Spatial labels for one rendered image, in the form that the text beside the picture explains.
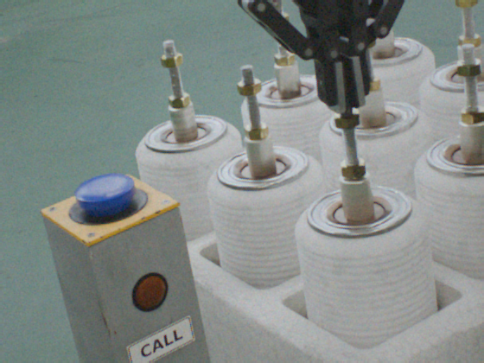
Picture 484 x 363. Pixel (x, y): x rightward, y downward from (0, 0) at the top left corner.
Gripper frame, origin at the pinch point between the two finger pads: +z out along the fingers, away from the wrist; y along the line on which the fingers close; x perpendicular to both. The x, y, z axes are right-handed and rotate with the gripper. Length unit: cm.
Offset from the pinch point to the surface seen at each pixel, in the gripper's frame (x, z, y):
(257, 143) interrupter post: 10.8, 7.4, -2.9
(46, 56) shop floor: 141, 34, 4
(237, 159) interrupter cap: 14.7, 9.9, -3.5
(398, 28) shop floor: 101, 34, 59
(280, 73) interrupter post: 25.2, 7.6, 5.7
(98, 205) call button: -1.0, 3.0, -18.6
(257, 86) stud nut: 11.0, 2.8, -2.1
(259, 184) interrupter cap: 8.7, 9.8, -4.0
